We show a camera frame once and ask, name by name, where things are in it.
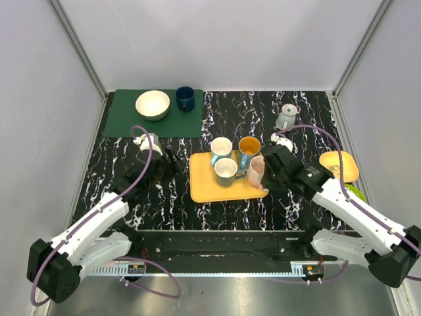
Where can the dark blue mug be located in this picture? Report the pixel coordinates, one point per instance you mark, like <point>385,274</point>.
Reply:
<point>185,98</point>

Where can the orange interior blue mug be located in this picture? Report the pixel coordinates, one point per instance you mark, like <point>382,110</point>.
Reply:
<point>249,147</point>

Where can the yellow square plate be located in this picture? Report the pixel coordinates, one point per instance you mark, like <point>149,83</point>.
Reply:
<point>330,160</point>

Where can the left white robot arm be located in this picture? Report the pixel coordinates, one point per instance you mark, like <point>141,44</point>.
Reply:
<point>57,267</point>

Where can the lime green plate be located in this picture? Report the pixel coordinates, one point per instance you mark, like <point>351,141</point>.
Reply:
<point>356,192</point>

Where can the white interior grey mug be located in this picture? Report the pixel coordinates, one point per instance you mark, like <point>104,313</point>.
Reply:
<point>227,172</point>

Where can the orange plastic tray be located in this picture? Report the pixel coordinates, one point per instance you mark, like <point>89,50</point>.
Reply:
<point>204,187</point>

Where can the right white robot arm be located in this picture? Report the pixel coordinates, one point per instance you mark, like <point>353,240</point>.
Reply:
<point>387,249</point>

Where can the white mug blue handle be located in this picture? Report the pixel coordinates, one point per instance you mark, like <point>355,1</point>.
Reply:
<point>221,147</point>

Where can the cream bowl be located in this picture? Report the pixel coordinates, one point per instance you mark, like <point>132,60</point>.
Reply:
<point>153,105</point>

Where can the pink mug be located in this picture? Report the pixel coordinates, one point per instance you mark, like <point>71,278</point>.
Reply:
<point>256,172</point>

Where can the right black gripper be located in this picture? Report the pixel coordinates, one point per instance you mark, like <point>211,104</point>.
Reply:
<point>268,182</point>

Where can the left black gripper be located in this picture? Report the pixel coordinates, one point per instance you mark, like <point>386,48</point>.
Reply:
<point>165,162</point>

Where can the light blue footed mug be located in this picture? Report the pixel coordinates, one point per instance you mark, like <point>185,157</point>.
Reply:
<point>287,116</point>

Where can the dark green mat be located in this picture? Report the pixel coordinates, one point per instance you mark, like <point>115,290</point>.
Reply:
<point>176,124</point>

